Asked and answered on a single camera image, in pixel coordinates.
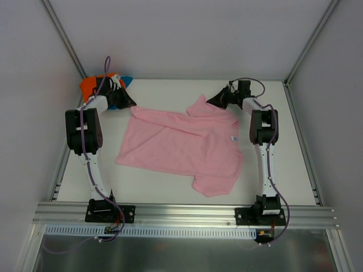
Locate pink t-shirt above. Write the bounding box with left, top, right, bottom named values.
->
left=116, top=95, right=244, bottom=197

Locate folded blue t-shirt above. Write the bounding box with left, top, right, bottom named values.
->
left=108, top=74, right=136, bottom=110

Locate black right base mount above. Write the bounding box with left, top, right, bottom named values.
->
left=234, top=207, right=286, bottom=226

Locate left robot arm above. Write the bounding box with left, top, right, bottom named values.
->
left=65, top=77, right=136, bottom=222

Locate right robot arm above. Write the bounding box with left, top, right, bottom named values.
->
left=207, top=77, right=289, bottom=227

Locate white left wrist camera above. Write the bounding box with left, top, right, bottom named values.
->
left=110, top=74, right=123, bottom=91

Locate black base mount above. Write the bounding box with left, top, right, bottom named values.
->
left=85, top=199, right=136, bottom=224
left=234, top=207, right=286, bottom=226

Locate left aluminium frame post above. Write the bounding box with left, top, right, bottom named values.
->
left=40, top=0, right=87, bottom=79

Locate aluminium frame post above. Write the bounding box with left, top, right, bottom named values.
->
left=284, top=0, right=341, bottom=84
left=40, top=0, right=87, bottom=79

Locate aluminium mounting rail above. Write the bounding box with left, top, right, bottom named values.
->
left=32, top=201, right=340, bottom=229

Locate folded orange t-shirt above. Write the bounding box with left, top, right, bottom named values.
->
left=79, top=73, right=133, bottom=103

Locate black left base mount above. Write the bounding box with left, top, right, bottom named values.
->
left=85, top=199, right=136, bottom=224

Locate right aluminium frame post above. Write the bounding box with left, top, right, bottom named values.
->
left=284, top=0, right=341, bottom=84

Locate white slotted cable duct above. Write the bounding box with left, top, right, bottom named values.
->
left=44, top=224, right=256, bottom=240

